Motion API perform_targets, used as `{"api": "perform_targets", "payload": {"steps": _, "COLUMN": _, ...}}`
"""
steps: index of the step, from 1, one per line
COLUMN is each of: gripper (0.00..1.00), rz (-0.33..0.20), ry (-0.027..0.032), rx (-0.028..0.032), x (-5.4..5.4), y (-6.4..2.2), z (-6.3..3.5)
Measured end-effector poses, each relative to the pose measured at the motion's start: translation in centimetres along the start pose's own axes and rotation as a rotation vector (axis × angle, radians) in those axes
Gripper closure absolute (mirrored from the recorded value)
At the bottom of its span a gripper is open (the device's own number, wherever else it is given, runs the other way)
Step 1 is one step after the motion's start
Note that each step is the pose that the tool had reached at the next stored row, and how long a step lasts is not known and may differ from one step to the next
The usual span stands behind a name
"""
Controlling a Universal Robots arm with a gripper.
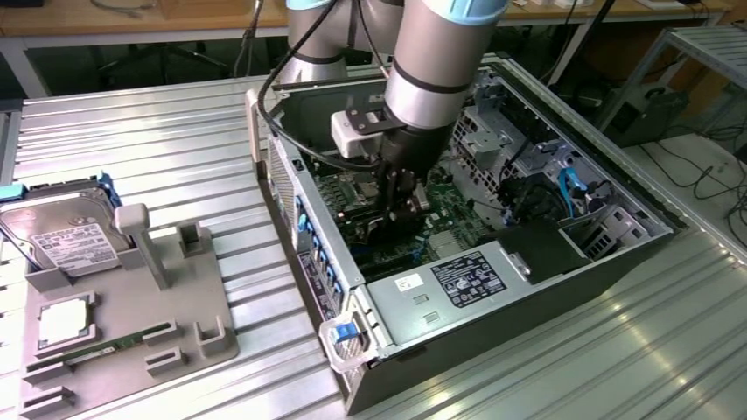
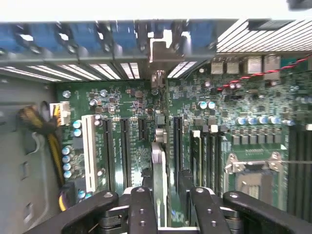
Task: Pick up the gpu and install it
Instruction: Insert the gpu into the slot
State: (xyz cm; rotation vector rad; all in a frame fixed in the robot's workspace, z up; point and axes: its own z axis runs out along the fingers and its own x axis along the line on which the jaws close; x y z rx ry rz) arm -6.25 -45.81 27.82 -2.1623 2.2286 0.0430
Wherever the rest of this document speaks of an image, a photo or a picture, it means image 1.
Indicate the grey parts rack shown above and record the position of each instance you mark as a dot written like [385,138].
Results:
[128,306]

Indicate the silver CPU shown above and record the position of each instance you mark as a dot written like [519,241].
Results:
[65,321]

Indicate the open black PC case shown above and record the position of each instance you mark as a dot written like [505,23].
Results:
[525,280]

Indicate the metal disk bay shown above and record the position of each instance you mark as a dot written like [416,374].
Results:
[607,232]

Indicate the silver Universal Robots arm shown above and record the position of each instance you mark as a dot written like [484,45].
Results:
[428,57]

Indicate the blue disk caddy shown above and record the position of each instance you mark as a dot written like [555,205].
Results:
[108,192]

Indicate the green motherboard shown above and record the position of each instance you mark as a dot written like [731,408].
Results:
[449,219]

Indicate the grey metal frame table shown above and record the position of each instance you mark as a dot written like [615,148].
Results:
[700,57]

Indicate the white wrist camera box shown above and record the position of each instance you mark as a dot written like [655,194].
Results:
[352,133]

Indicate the black plastic air shroud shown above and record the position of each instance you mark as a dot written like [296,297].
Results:
[543,251]

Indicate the grey power supply unit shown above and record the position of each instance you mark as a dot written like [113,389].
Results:
[443,293]

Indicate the black chair base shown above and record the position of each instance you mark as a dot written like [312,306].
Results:
[162,61]

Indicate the wooden desk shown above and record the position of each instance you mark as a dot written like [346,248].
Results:
[145,17]

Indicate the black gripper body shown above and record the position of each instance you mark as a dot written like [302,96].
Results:
[414,146]

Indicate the silver hard disk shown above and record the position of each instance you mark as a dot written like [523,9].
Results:
[64,236]

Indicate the clear case latch blue tab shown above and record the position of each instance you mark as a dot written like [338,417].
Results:
[345,345]

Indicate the black graphics card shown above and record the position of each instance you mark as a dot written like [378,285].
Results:
[373,227]

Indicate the grey drive cage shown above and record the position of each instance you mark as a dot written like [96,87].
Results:
[487,140]

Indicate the black box on floor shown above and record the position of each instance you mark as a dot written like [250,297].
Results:
[647,116]

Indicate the green RAM stick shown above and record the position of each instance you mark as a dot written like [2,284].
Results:
[93,347]

